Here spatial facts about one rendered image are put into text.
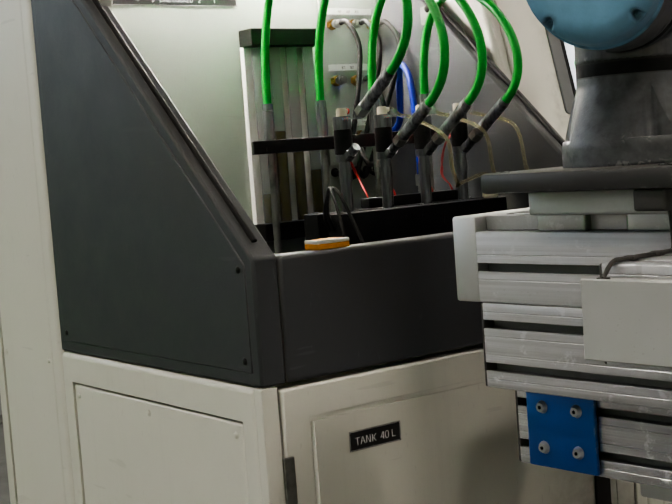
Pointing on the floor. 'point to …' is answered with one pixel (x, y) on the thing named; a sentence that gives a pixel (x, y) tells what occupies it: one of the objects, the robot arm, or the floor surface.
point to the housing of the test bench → (28, 283)
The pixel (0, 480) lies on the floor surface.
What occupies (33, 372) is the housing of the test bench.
